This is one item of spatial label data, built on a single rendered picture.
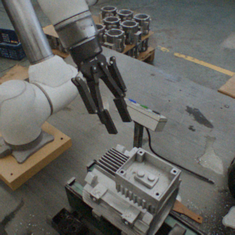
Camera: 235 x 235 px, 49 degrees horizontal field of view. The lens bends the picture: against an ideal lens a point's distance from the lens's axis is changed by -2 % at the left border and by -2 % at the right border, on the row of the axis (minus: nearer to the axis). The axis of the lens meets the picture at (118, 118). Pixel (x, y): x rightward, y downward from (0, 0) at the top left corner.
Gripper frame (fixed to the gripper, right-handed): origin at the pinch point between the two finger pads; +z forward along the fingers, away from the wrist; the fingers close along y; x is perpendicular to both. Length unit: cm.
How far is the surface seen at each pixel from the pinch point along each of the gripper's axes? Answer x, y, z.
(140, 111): 8.9, 17.2, 8.1
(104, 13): 188, 192, -31
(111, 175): -1.3, -9.7, 11.2
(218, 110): 12, 70, 38
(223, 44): 118, 317, 70
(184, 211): 0.1, 10.2, 44.3
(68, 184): 21.9, -11.9, 18.1
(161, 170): -10.0, -1.5, 14.6
